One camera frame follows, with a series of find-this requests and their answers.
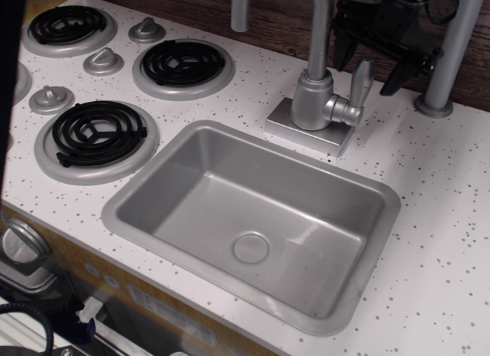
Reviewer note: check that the left edge stove burner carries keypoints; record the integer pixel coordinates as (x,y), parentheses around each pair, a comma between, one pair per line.
(23,83)

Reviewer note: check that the silver toy faucet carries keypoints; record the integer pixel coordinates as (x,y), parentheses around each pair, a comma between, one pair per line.
(301,118)

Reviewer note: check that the silver stove knob middle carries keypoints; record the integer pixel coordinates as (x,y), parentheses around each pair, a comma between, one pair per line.
(105,62)

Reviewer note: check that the silver stove knob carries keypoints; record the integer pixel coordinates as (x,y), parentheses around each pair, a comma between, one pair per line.
(147,31)
(51,100)
(105,62)

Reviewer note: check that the silver faucet lever handle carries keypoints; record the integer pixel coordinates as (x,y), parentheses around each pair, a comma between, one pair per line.
(350,112)

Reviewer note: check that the silver oven door handle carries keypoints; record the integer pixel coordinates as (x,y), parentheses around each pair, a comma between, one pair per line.
(38,284)

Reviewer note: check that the grey toy sink basin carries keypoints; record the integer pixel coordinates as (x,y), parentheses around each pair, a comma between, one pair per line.
(295,237)

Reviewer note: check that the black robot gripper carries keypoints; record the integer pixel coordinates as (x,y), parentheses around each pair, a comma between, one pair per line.
(390,27)

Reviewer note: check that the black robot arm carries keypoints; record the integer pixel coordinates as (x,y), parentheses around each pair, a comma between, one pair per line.
(392,28)

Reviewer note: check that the silver stove knob back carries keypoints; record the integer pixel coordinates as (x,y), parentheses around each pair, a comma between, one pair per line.
(147,31)

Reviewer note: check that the grey support pole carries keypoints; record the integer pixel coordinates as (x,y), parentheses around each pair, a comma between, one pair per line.
(435,102)

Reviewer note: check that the silver oven dial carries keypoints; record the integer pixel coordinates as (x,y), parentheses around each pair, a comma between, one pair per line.
(22,247)

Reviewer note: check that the silver stove knob front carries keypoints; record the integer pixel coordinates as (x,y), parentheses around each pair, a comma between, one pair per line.
(51,100)

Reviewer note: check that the back left stove burner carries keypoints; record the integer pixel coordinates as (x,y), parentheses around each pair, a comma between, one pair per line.
(68,31)

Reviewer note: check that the front right stove burner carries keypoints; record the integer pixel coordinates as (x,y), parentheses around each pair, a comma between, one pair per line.
(96,142)

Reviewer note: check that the back right stove burner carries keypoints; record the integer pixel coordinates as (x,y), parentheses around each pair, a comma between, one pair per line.
(183,70)

